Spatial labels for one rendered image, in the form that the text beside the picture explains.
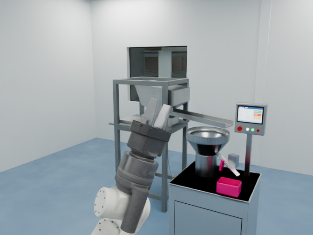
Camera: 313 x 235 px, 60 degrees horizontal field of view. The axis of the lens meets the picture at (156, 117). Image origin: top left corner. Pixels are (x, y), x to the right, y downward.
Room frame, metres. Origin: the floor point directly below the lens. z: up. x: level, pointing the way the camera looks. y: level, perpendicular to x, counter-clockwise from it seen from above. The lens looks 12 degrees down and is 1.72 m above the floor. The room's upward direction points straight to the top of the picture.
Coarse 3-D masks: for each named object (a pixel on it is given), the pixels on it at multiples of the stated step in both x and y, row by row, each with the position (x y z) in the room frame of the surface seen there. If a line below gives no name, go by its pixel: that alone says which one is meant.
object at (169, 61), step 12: (132, 48) 5.56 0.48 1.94; (144, 48) 5.42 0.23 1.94; (156, 48) 5.29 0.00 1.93; (168, 48) 5.17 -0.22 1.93; (180, 48) 5.06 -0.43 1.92; (132, 60) 5.56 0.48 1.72; (144, 60) 5.42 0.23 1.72; (156, 60) 5.29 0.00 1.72; (168, 60) 5.17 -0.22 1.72; (180, 60) 5.05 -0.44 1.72; (132, 72) 5.56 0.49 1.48; (144, 72) 5.43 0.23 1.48; (156, 72) 5.29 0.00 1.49; (168, 72) 5.17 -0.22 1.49; (180, 72) 5.05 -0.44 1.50; (180, 84) 5.05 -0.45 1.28; (132, 96) 5.57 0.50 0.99
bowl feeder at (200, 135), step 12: (192, 132) 2.34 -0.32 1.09; (204, 132) 2.37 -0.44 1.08; (216, 132) 2.34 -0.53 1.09; (228, 132) 2.20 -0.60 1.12; (192, 144) 2.11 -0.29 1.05; (204, 144) 2.03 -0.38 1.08; (216, 144) 2.02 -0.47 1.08; (204, 156) 2.11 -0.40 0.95; (216, 156) 2.14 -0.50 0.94; (228, 156) 2.04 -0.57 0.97; (204, 168) 2.11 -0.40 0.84; (216, 168) 2.14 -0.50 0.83; (228, 168) 1.99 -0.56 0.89
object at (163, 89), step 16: (128, 80) 3.06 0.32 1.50; (144, 80) 3.62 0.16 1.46; (160, 80) 3.51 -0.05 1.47; (176, 80) 3.04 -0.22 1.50; (144, 96) 3.05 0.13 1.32; (160, 96) 2.95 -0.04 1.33; (176, 96) 2.93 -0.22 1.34; (176, 112) 3.03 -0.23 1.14; (192, 112) 3.08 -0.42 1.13; (128, 128) 3.06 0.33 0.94; (176, 128) 3.06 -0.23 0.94; (224, 128) 2.62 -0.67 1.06; (160, 176) 3.50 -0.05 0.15
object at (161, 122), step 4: (164, 104) 0.66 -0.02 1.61; (164, 108) 0.66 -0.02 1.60; (168, 108) 0.65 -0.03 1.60; (160, 112) 0.66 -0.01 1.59; (164, 112) 0.65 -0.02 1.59; (168, 112) 0.65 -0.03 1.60; (160, 116) 0.65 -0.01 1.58; (164, 116) 0.65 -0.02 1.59; (168, 116) 0.65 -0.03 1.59; (156, 120) 0.66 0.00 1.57; (160, 120) 0.65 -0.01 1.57; (164, 120) 0.64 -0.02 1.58; (156, 124) 0.65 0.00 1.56; (160, 124) 0.65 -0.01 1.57; (164, 124) 0.64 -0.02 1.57; (160, 128) 0.64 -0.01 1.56; (164, 128) 0.64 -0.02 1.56
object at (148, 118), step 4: (152, 100) 0.62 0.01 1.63; (156, 100) 0.61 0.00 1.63; (148, 104) 0.62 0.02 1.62; (152, 104) 0.61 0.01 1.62; (156, 104) 0.61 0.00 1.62; (148, 108) 0.62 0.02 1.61; (152, 108) 0.61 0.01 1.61; (156, 108) 0.61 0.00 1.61; (144, 112) 0.62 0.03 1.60; (148, 112) 0.61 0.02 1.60; (152, 112) 0.60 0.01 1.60; (144, 116) 0.61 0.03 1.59; (148, 116) 0.61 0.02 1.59; (152, 116) 0.60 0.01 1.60; (144, 120) 0.60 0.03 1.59; (148, 120) 0.60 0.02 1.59; (152, 120) 0.60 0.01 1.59; (148, 124) 0.60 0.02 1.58; (152, 124) 0.60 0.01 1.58
